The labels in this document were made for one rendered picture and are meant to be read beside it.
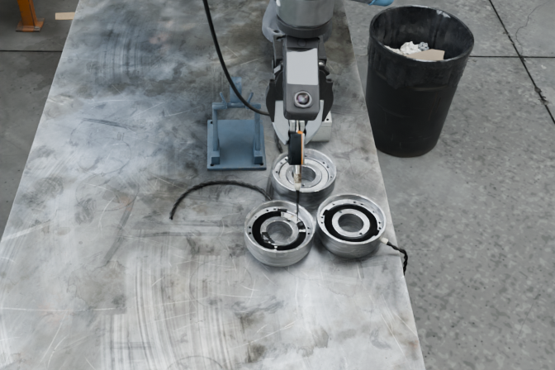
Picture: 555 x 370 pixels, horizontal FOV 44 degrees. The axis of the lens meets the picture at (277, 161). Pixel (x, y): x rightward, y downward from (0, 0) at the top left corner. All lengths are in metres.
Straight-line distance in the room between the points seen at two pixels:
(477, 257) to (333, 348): 1.29
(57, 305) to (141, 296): 0.11
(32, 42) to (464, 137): 1.76
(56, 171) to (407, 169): 1.47
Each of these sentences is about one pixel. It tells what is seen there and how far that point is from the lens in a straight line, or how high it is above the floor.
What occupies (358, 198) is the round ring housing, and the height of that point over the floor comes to 0.83.
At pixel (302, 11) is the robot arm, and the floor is 1.16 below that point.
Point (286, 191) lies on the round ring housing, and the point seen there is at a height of 0.83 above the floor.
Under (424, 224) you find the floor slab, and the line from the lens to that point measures 2.25.
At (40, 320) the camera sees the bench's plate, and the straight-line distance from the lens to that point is 1.02.
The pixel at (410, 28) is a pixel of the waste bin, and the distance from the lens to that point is 2.48.
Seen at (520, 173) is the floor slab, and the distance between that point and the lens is 2.53.
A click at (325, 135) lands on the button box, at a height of 0.82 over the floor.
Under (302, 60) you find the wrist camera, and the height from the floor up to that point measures 1.09.
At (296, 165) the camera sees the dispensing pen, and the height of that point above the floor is 0.90.
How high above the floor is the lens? 1.61
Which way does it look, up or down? 43 degrees down
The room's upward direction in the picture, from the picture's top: 3 degrees clockwise
